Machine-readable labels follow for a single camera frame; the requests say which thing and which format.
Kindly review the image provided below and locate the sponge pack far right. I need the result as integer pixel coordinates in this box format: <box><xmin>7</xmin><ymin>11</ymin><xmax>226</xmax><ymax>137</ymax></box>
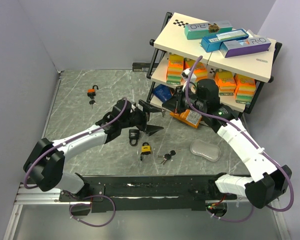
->
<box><xmin>234</xmin><ymin>74</ymin><xmax>256</xmax><ymax>105</ymax></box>

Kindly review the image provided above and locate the teal R+O box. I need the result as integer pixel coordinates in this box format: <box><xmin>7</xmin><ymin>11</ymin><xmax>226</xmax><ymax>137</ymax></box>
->
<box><xmin>184</xmin><ymin>20</ymin><xmax>233</xmax><ymax>40</ymax></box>

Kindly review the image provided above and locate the clear plastic pouch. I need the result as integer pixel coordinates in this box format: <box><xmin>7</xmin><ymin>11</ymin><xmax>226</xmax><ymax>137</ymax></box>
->
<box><xmin>190</xmin><ymin>139</ymin><xmax>222</xmax><ymax>162</ymax></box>

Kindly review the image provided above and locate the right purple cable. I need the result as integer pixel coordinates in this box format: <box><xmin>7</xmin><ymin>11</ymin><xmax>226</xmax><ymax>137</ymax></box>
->
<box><xmin>184</xmin><ymin>55</ymin><xmax>295</xmax><ymax>223</ymax></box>

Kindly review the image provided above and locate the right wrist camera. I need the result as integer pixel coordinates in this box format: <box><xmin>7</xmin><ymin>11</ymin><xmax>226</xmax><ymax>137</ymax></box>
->
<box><xmin>181</xmin><ymin>68</ymin><xmax>197</xmax><ymax>83</ymax></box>

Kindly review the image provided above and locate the orange sponge pack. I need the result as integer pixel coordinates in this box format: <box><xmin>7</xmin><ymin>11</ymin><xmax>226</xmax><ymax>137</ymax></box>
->
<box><xmin>214</xmin><ymin>69</ymin><xmax>237</xmax><ymax>96</ymax></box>
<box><xmin>184</xmin><ymin>58</ymin><xmax>208</xmax><ymax>84</ymax></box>

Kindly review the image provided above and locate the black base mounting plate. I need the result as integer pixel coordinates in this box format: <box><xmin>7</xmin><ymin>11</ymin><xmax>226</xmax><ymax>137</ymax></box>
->
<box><xmin>58</xmin><ymin>174</ymin><xmax>238</xmax><ymax>214</ymax></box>

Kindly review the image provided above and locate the orange padlock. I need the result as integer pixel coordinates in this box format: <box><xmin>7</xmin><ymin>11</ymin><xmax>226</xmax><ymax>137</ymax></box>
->
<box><xmin>87</xmin><ymin>85</ymin><xmax>99</xmax><ymax>99</ymax></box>

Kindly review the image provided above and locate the black device behind shelf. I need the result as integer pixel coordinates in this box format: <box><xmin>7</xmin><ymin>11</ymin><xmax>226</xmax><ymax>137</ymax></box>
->
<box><xmin>132</xmin><ymin>62</ymin><xmax>150</xmax><ymax>72</ymax></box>

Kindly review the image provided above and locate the sponge pack far left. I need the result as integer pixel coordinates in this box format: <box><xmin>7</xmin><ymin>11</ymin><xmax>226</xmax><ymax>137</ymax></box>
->
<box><xmin>166</xmin><ymin>53</ymin><xmax>184</xmax><ymax>85</ymax></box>

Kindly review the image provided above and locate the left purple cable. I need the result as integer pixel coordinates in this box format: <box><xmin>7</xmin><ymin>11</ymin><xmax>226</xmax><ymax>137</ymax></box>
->
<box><xmin>23</xmin><ymin>96</ymin><xmax>128</xmax><ymax>190</ymax></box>

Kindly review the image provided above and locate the three-tier shelf rack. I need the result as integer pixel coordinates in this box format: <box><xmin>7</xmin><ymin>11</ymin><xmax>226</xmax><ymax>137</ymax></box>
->
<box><xmin>146</xmin><ymin>12</ymin><xmax>283</xmax><ymax>115</ymax></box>

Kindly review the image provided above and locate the yellow padlock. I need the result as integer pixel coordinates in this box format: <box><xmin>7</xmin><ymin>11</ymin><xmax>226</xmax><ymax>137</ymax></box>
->
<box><xmin>140</xmin><ymin>142</ymin><xmax>152</xmax><ymax>161</ymax></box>

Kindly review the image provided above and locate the black key bunch on table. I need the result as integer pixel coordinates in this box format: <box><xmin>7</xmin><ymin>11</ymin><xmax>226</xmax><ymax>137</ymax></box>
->
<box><xmin>157</xmin><ymin>149</ymin><xmax>180</xmax><ymax>165</ymax></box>

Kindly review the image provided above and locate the blue box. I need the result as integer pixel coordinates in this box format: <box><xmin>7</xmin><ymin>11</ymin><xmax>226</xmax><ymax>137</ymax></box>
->
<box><xmin>200</xmin><ymin>28</ymin><xmax>249</xmax><ymax>53</ymax></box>

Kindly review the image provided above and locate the black padlock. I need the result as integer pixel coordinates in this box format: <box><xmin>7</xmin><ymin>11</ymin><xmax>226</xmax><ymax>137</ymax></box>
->
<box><xmin>128</xmin><ymin>129</ymin><xmax>140</xmax><ymax>147</ymax></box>

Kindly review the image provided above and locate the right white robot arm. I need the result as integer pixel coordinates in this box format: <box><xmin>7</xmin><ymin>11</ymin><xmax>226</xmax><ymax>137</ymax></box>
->
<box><xmin>162</xmin><ymin>79</ymin><xmax>292</xmax><ymax>209</ymax></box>

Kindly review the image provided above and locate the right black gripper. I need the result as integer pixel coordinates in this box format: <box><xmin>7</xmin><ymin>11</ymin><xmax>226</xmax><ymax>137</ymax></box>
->
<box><xmin>161</xmin><ymin>85</ymin><xmax>206</xmax><ymax>115</ymax></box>

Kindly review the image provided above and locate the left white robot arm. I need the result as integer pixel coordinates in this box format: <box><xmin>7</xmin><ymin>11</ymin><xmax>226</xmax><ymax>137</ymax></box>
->
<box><xmin>23</xmin><ymin>97</ymin><xmax>163</xmax><ymax>201</ymax></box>

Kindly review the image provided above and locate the orange Kettle chips bag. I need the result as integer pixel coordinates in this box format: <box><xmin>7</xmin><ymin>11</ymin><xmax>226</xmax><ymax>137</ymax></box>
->
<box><xmin>170</xmin><ymin>109</ymin><xmax>202</xmax><ymax>129</ymax></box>

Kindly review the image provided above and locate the blue chips bag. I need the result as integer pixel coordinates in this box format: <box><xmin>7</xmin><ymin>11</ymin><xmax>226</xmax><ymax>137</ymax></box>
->
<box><xmin>152</xmin><ymin>84</ymin><xmax>172</xmax><ymax>103</ymax></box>

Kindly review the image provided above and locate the black-headed key bunch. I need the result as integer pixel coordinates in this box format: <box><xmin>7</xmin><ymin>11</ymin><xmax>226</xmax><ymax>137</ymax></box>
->
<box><xmin>89</xmin><ymin>99</ymin><xmax>98</xmax><ymax>109</ymax></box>

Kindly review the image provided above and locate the purple R+O box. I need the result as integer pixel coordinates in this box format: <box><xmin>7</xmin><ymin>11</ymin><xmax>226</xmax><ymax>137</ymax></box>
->
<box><xmin>219</xmin><ymin>36</ymin><xmax>272</xmax><ymax>58</ymax></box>

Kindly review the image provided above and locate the purple cable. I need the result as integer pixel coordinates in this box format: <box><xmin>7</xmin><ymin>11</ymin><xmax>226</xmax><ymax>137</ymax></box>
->
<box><xmin>23</xmin><ymin>96</ymin><xmax>128</xmax><ymax>190</ymax></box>
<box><xmin>184</xmin><ymin>55</ymin><xmax>295</xmax><ymax>223</ymax></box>

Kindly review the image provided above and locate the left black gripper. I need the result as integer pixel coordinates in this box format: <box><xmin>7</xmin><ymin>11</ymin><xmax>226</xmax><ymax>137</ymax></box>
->
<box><xmin>120</xmin><ymin>100</ymin><xmax>166</xmax><ymax>136</ymax></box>

